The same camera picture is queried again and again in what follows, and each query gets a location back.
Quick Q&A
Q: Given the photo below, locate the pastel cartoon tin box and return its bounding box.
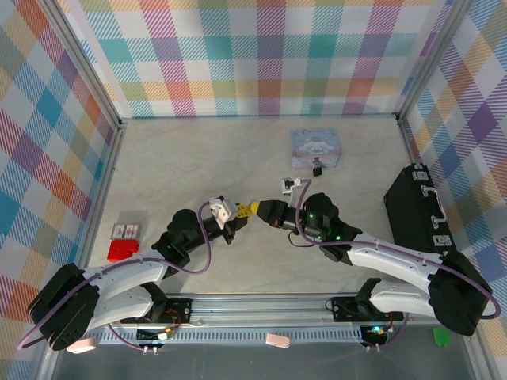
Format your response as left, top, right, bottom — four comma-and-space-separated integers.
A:
288, 127, 344, 169

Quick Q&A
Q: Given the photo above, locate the playing card box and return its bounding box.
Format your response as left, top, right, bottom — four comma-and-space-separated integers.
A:
110, 222, 142, 241

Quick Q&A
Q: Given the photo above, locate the red plastic box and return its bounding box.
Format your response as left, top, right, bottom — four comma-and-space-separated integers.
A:
107, 238, 142, 263

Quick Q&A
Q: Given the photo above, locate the black case with silver latches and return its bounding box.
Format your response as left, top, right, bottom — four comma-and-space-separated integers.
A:
383, 162, 460, 254

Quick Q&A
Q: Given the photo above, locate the small black controller board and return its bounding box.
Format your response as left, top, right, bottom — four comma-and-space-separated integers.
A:
362, 325, 391, 341
136, 327, 176, 344

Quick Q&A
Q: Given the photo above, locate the pink plastic tag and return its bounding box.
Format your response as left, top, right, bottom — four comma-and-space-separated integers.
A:
265, 332, 292, 349
66, 337, 98, 353

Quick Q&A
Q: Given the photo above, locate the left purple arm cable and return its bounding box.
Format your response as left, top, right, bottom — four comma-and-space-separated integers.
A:
17, 199, 238, 353

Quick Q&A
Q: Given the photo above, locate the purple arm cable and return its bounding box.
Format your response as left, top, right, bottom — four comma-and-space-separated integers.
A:
17, 199, 238, 353
291, 178, 501, 352

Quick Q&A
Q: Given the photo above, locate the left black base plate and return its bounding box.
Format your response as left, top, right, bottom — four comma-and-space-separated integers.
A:
158, 298, 194, 324

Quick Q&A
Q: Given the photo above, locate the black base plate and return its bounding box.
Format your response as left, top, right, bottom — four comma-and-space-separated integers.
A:
330, 296, 406, 322
158, 298, 194, 324

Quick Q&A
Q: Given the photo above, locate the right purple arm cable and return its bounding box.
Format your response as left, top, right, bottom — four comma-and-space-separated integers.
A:
291, 178, 501, 352

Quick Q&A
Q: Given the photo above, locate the aluminium side rail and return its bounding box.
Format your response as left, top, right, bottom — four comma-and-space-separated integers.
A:
77, 120, 128, 274
395, 116, 436, 191

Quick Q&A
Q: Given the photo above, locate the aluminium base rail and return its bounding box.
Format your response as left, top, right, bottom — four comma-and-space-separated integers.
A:
162, 292, 436, 329

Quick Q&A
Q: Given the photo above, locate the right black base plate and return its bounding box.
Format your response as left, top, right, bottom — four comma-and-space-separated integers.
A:
330, 296, 406, 322

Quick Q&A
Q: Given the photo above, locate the grey slotted cable duct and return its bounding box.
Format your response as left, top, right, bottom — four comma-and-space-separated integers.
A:
97, 329, 364, 344

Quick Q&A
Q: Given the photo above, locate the aluminium frame post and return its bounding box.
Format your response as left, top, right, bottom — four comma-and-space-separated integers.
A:
394, 0, 475, 122
37, 0, 128, 130

